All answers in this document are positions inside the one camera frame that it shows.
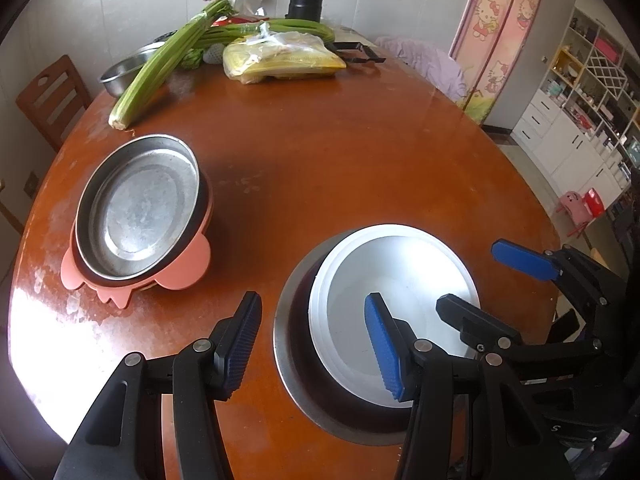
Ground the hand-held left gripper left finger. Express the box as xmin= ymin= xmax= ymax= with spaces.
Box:
xmin=52 ymin=290 xmax=263 ymax=480

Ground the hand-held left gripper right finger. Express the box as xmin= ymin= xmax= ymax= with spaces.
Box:
xmin=364 ymin=292 xmax=571 ymax=480

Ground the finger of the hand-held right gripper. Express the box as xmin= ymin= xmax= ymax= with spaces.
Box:
xmin=491 ymin=238 xmax=565 ymax=283
xmin=435 ymin=294 xmax=523 ymax=356

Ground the large stainless steel bowl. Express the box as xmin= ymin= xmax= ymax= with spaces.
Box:
xmin=273 ymin=224 xmax=482 ymax=447

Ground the pink crab-shaped plate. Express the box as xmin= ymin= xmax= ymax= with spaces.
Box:
xmin=61 ymin=167 xmax=215 ymax=309

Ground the stainless steel plate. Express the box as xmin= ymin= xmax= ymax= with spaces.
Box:
xmin=75 ymin=133 xmax=203 ymax=281

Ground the pink child chair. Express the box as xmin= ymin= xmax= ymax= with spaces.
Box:
xmin=557 ymin=191 xmax=593 ymax=238

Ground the white shelf cabinet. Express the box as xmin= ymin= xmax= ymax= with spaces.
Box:
xmin=510 ymin=0 xmax=640 ymax=211

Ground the purple cloth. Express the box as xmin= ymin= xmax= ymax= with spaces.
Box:
xmin=374 ymin=36 xmax=468 ymax=103

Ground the pink cartoon print wardrobe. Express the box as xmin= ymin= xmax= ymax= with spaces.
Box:
xmin=448 ymin=0 xmax=551 ymax=126

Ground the long celery bunch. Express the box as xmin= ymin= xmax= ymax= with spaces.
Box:
xmin=108 ymin=0 xmax=237 ymax=131

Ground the yellow food in plastic bag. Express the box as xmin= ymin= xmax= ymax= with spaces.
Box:
xmin=222 ymin=22 xmax=347 ymax=85

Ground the stainless steel basin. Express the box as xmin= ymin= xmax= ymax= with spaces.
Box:
xmin=99 ymin=42 xmax=167 ymax=99

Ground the brown wooden slat chair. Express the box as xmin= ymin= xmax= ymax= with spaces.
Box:
xmin=15 ymin=54 xmax=92 ymax=152

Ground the short celery bunch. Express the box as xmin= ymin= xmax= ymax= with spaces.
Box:
xmin=202 ymin=18 xmax=335 ymax=46

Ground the red food package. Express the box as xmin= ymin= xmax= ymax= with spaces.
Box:
xmin=210 ymin=15 xmax=271 ymax=28

